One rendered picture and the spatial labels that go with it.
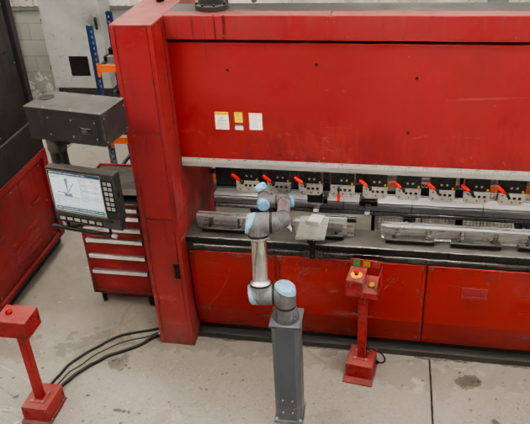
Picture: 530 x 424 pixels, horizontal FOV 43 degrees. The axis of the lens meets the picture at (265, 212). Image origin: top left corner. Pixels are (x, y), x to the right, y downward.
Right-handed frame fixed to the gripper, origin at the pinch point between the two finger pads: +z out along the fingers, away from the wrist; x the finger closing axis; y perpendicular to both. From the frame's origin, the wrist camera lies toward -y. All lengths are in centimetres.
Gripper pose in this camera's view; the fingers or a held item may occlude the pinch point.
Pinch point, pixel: (291, 225)
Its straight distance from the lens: 423.4
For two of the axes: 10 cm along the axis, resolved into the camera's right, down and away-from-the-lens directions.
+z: 5.2, 7.1, 4.7
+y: -8.5, 4.7, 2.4
